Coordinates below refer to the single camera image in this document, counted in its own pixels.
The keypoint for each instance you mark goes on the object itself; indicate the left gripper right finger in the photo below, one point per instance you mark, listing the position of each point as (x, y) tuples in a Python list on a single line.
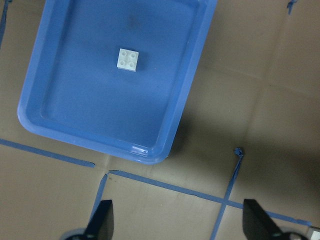
[(257, 224)]

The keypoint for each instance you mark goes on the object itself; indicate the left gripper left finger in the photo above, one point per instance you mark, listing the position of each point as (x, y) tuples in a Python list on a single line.
[(101, 225)]

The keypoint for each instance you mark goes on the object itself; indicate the white block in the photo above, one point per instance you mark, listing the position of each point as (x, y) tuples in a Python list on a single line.
[(127, 60)]

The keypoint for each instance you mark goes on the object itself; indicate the blue plastic tray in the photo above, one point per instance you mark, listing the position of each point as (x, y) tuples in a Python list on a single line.
[(73, 91)]

